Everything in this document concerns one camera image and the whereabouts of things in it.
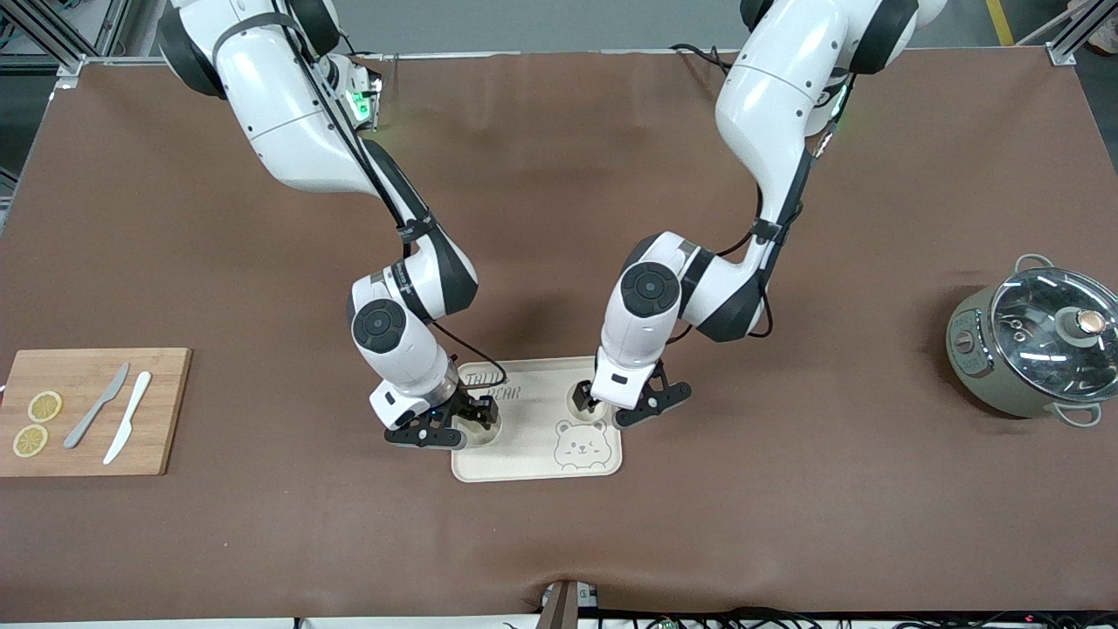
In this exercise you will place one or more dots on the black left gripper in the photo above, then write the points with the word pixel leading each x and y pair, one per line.
pixel 586 404

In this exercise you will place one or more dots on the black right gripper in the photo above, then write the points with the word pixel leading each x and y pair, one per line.
pixel 472 407

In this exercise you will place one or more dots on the white IKEA cup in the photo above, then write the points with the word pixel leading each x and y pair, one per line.
pixel 487 435
pixel 578 387

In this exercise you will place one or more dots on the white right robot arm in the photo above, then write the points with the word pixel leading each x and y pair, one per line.
pixel 288 105

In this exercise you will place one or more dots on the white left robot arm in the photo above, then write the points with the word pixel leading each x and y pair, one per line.
pixel 769 96

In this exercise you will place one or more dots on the beige bear print tray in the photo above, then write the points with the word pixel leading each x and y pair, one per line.
pixel 533 454

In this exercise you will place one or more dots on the white plastic knife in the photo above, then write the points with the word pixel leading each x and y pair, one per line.
pixel 131 415

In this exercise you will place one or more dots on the green electric cooking pot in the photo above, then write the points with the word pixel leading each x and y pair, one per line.
pixel 969 349

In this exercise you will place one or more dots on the grey plastic knife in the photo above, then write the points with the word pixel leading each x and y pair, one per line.
pixel 87 423

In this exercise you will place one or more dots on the bamboo cutting board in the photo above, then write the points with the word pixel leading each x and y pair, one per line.
pixel 83 367

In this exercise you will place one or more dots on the yellow lemon slice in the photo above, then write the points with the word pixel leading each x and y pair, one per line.
pixel 31 440
pixel 44 406

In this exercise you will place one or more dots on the wooden post with device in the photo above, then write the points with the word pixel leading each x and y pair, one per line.
pixel 559 607

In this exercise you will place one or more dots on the aluminium frame profile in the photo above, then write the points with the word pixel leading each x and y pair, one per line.
pixel 52 39
pixel 1070 35

